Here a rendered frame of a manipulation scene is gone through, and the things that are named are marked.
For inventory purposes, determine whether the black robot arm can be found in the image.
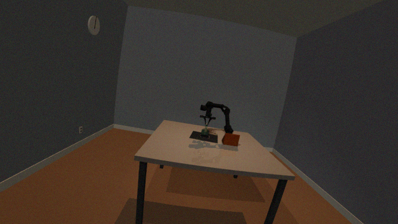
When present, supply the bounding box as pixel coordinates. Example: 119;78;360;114
200;101;233;134

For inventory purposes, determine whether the green glass bottle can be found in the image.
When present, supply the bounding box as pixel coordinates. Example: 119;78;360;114
201;123;210;138

